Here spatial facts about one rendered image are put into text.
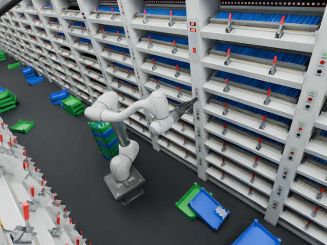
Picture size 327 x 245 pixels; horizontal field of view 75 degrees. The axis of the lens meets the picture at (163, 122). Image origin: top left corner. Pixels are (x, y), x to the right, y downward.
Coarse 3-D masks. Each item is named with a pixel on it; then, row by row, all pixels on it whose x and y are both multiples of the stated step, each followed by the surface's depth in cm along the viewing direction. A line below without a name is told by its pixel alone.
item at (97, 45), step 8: (80, 0) 205; (88, 0) 209; (96, 0) 214; (80, 8) 213; (88, 8) 211; (96, 24) 223; (96, 48) 234; (96, 56) 245; (104, 64) 246; (112, 88) 265
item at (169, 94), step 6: (144, 78) 203; (144, 84) 205; (150, 84) 202; (156, 84) 199; (162, 90) 191; (168, 90) 188; (174, 90) 185; (168, 96) 187; (174, 96) 181; (186, 96) 176; (180, 102) 181
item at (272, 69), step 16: (208, 48) 140; (224, 48) 136; (240, 48) 130; (256, 48) 125; (272, 48) 119; (208, 64) 137; (224, 64) 128; (240, 64) 124; (256, 64) 120; (272, 64) 110; (288, 64) 109; (304, 64) 106; (272, 80) 113; (288, 80) 106; (304, 80) 101
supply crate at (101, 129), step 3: (90, 123) 234; (93, 123) 240; (96, 123) 243; (99, 123) 243; (102, 123) 242; (108, 123) 240; (90, 126) 235; (99, 126) 238; (102, 126) 238; (105, 126) 229; (108, 126) 232; (93, 129) 234; (96, 129) 229; (99, 129) 224; (102, 129) 227; (105, 129) 230; (99, 132) 229; (102, 132) 228
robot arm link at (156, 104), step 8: (152, 96) 126; (160, 96) 126; (136, 104) 137; (144, 104) 134; (152, 104) 128; (160, 104) 127; (104, 112) 155; (112, 112) 155; (120, 112) 152; (128, 112) 144; (152, 112) 132; (160, 112) 130; (168, 112) 135; (104, 120) 156; (112, 120) 154; (120, 120) 152
